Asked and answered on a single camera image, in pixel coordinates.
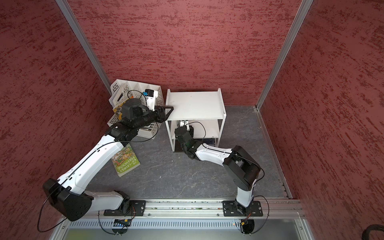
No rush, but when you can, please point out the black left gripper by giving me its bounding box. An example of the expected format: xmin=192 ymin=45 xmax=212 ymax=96
xmin=133 ymin=104 xmax=173 ymax=129

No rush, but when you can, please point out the white two-tier bookshelf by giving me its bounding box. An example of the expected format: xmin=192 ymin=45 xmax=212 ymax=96
xmin=166 ymin=88 xmax=227 ymax=152

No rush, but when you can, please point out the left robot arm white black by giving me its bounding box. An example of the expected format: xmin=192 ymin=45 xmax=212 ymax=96
xmin=43 ymin=99 xmax=174 ymax=222

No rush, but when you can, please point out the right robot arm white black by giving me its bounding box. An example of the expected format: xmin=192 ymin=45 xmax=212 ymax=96
xmin=175 ymin=127 xmax=262 ymax=217

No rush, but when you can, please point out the white plastic file organizer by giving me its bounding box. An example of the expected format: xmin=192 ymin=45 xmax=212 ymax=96
xmin=108 ymin=79 xmax=165 ymax=127

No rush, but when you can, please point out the yellow illustrated children's book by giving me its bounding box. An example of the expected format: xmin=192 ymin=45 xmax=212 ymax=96
xmin=113 ymin=103 xmax=124 ymax=121

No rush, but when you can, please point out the green illustrated book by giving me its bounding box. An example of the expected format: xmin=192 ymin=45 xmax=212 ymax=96
xmin=111 ymin=144 xmax=141 ymax=177

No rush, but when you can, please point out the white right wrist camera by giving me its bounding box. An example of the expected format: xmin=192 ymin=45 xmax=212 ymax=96
xmin=179 ymin=120 xmax=189 ymax=127

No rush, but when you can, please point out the left aluminium corner post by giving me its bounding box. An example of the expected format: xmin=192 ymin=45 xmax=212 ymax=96
xmin=55 ymin=0 xmax=112 ymax=95

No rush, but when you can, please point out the aluminium corner post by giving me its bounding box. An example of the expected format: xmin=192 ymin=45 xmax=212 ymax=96
xmin=55 ymin=0 xmax=112 ymax=95
xmin=256 ymin=0 xmax=313 ymax=112

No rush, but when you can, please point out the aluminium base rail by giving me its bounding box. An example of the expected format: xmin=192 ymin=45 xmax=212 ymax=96
xmin=138 ymin=197 xmax=307 ymax=219

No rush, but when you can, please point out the right aluminium corner post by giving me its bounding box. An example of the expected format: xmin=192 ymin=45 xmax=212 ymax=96
xmin=256 ymin=0 xmax=313 ymax=112

